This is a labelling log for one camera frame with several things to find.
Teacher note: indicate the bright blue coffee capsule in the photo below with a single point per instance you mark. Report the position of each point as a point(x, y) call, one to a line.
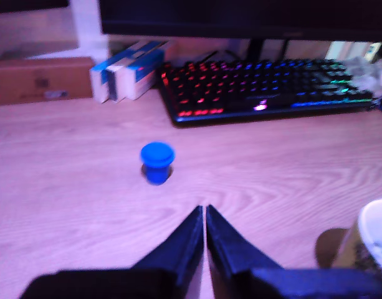
point(157, 162)

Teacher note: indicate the white mug with cartoon print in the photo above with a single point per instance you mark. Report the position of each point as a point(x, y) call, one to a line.
point(374, 224)

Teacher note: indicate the white upright post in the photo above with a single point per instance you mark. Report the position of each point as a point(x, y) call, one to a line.
point(88, 28)

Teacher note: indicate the black monitor with lit screen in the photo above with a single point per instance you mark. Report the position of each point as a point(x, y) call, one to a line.
point(22, 4)

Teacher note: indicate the crumpled white tissue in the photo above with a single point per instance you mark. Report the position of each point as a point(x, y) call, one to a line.
point(368, 74)

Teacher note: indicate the brown cardboard box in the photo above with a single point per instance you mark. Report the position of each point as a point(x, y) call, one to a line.
point(28, 81)

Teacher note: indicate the large black dark monitor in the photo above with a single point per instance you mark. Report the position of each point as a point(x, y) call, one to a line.
point(240, 15)

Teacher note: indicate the black keyboard with rainbow backlight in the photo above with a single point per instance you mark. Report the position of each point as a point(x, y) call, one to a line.
point(256, 90)

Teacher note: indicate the small white and blue box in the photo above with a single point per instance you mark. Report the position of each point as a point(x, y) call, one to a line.
point(117, 82)
point(100, 84)
point(142, 74)

